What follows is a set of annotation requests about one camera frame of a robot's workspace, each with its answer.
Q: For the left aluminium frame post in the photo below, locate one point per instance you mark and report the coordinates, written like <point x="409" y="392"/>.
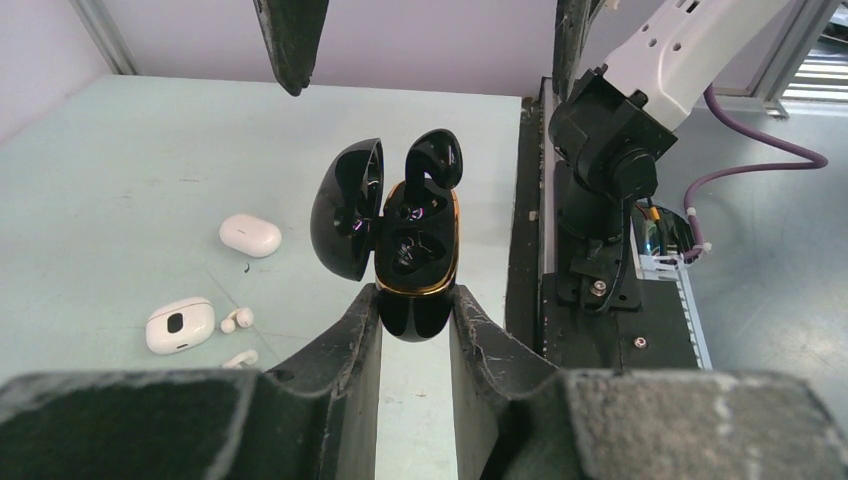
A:
<point x="106" y="36"/>

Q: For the white earbud near case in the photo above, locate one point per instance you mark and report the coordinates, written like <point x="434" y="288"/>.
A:
<point x="239" y="318"/>

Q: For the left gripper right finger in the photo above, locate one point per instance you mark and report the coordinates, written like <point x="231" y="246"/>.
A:
<point x="518" y="416"/>

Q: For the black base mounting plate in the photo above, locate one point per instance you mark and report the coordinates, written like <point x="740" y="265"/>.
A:
<point x="571" y="284"/>

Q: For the white cable duct rail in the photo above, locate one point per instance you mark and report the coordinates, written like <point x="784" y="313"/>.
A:
<point x="667" y="331"/>

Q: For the black earbud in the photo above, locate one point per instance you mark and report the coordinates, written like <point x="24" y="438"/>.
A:
<point x="436" y="154"/>

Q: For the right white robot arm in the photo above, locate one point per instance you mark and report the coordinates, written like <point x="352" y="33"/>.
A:
<point x="610" y="128"/>

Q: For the white earbud lower centre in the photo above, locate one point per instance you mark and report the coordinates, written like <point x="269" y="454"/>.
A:
<point x="245" y="359"/>

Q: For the black earbud charging case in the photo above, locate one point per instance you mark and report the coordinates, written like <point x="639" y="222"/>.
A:
<point x="412" y="245"/>

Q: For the aluminium extrusion base right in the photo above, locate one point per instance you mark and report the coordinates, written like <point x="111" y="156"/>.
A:
<point x="805" y="65"/>

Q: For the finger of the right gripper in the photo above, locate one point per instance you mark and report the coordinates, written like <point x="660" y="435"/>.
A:
<point x="291" y="31"/>
<point x="572" y="23"/>

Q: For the plain white oval case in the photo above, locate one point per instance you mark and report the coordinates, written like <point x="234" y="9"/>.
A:
<point x="250" y="235"/>

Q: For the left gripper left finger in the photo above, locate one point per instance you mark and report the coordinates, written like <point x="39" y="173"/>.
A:
<point x="313" y="416"/>

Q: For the white case with black window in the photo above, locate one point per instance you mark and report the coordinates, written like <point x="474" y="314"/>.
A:
<point x="180" y="325"/>

